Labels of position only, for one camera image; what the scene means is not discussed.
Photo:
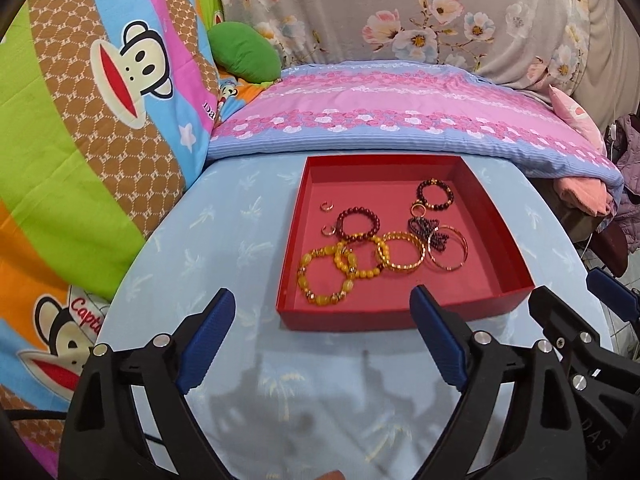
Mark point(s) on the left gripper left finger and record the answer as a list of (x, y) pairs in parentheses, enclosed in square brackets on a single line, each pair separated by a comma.
[(103, 437)]

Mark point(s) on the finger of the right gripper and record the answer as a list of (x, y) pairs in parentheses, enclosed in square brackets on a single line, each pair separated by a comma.
[(560, 323), (617, 297)]

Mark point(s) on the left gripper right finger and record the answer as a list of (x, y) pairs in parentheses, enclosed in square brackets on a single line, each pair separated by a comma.
[(541, 437)]

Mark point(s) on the thin gold bangle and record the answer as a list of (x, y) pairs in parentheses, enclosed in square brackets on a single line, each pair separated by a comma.
[(447, 248)]

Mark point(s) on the purple garnet bead strand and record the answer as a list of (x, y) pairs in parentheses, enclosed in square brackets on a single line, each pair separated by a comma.
[(427, 230)]

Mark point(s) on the wide gold braided bangle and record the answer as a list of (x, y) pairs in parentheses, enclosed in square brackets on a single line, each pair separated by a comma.
[(400, 251)]

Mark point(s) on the person's hand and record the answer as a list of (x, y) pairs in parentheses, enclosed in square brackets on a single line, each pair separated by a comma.
[(332, 475)]

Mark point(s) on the salmon pink folded cloth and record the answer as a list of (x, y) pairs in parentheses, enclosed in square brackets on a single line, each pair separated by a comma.
[(589, 195)]

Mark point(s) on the mauve jacket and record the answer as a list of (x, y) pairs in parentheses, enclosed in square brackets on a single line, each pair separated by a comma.
[(622, 144)]

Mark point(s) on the pink cushion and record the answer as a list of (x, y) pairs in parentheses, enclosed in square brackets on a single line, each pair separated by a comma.
[(577, 118)]

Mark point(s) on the light blue palm tablecloth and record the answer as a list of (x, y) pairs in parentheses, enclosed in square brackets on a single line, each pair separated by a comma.
[(277, 404)]

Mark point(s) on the red shallow box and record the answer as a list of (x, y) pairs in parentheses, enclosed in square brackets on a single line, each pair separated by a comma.
[(367, 229)]

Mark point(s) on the pink and blue blanket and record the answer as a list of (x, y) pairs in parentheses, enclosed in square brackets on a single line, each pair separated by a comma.
[(409, 107)]

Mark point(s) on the grey floral duvet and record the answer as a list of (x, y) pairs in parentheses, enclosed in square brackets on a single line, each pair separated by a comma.
[(587, 48)]

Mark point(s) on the colourful monkey cartoon quilt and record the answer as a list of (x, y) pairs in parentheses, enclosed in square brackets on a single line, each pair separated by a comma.
[(107, 107)]

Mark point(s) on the green plush pillow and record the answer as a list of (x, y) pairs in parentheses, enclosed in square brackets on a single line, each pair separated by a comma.
[(244, 53)]

